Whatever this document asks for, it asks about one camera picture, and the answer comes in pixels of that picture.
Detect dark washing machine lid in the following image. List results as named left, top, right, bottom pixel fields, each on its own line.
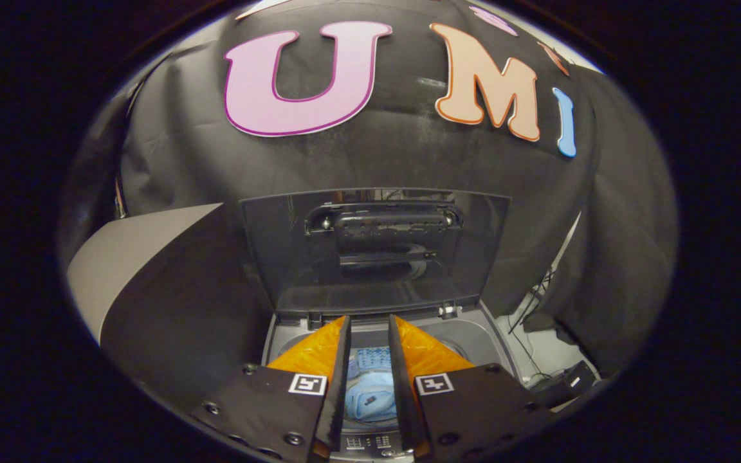
left=239, top=188, right=511, bottom=316

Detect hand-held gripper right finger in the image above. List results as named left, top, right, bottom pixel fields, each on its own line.
left=389, top=314, right=554, bottom=461

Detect black floor cables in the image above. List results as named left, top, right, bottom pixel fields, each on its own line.
left=506, top=270, right=559, bottom=383

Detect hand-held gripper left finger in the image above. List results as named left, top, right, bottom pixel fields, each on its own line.
left=190, top=315, right=352, bottom=463

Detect light blue shirt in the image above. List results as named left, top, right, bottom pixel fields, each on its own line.
left=345, top=347, right=398, bottom=422

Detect grey washing machine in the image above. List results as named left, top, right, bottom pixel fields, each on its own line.
left=261, top=302, right=520, bottom=461

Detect black backdrop cloth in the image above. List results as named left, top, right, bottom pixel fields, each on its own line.
left=59, top=0, right=677, bottom=380

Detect black box with white label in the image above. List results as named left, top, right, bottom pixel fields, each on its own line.
left=530, top=360, right=600, bottom=410

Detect dark and beige cabinet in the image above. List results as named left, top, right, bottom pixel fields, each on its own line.
left=67, top=203, right=275, bottom=412

